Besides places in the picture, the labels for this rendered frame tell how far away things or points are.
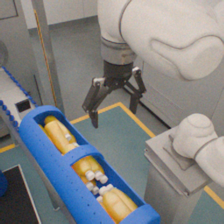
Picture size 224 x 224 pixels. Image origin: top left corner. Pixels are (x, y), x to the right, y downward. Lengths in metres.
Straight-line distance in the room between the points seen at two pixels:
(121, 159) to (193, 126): 1.58
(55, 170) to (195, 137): 0.68
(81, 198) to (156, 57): 0.76
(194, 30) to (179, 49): 0.03
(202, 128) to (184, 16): 0.82
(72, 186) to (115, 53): 0.68
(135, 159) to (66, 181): 1.63
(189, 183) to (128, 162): 1.41
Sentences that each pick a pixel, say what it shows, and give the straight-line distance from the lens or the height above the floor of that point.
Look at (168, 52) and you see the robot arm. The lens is 0.34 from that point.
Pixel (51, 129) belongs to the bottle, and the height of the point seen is 1.19.
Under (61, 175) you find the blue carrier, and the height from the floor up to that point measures 1.19.
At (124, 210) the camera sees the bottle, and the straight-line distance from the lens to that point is 0.97.
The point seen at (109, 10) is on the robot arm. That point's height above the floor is 1.94.
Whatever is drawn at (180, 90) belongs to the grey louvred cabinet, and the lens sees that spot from 2.52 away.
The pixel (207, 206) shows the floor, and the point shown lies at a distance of 2.48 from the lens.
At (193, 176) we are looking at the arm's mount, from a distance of 1.28.
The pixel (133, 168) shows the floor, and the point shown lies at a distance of 2.54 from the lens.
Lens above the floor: 2.08
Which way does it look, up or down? 42 degrees down
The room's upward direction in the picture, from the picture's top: straight up
